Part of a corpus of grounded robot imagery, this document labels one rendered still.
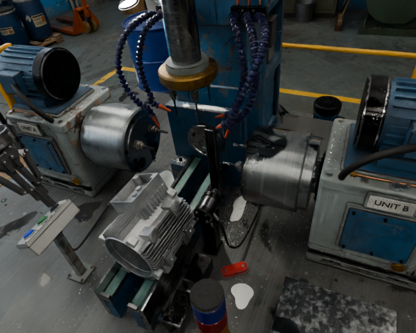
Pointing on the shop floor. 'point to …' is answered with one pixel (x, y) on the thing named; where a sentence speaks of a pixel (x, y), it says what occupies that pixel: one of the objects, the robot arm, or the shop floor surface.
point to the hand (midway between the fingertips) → (43, 196)
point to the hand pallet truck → (84, 17)
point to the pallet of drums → (18, 24)
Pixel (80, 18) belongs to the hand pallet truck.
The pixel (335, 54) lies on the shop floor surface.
